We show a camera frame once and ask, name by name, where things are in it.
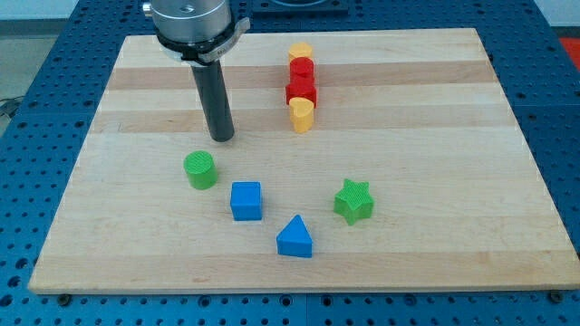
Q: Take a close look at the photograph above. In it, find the green star block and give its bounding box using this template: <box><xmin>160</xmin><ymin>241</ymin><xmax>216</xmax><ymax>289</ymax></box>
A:
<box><xmin>333</xmin><ymin>178</ymin><xmax>374</xmax><ymax>225</ymax></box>

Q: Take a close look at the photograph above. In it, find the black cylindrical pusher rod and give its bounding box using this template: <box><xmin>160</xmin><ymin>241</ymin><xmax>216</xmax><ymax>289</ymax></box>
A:
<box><xmin>192</xmin><ymin>61</ymin><xmax>235</xmax><ymax>142</ymax></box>

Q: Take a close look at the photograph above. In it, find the blue cube block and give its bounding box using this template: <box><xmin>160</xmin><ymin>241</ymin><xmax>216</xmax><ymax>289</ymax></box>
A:
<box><xmin>230</xmin><ymin>181</ymin><xmax>263</xmax><ymax>221</ymax></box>

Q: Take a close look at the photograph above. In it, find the blue triangle block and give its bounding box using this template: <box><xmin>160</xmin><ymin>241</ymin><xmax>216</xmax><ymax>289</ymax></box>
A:
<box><xmin>276</xmin><ymin>215</ymin><xmax>313</xmax><ymax>258</ymax></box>

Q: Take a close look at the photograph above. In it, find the red star block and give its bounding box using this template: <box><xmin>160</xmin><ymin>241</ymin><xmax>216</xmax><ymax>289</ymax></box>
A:
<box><xmin>285</xmin><ymin>78</ymin><xmax>318</xmax><ymax>108</ymax></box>

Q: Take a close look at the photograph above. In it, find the wooden board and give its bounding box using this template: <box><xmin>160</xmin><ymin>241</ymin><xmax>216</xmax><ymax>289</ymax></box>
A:
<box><xmin>29</xmin><ymin>28</ymin><xmax>579</xmax><ymax>294</ymax></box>

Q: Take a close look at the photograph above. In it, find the yellow heart block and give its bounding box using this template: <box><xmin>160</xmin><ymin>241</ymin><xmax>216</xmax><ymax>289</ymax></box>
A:
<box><xmin>289</xmin><ymin>97</ymin><xmax>314</xmax><ymax>133</ymax></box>

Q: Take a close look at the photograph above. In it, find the yellow cylinder block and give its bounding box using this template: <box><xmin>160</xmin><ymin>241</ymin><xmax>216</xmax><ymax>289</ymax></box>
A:
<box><xmin>287</xmin><ymin>42</ymin><xmax>314</xmax><ymax>62</ymax></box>

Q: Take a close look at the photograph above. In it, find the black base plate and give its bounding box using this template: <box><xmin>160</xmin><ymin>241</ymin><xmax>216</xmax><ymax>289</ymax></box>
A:
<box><xmin>252</xmin><ymin>0</ymin><xmax>349</xmax><ymax>14</ymax></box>

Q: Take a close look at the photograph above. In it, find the green cylinder block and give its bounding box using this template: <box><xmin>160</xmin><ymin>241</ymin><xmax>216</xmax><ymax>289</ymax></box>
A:
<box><xmin>183</xmin><ymin>150</ymin><xmax>218</xmax><ymax>190</ymax></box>

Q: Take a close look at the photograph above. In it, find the red cylinder block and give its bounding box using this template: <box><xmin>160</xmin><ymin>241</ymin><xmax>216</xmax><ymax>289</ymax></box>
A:
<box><xmin>289</xmin><ymin>57</ymin><xmax>314</xmax><ymax>82</ymax></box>

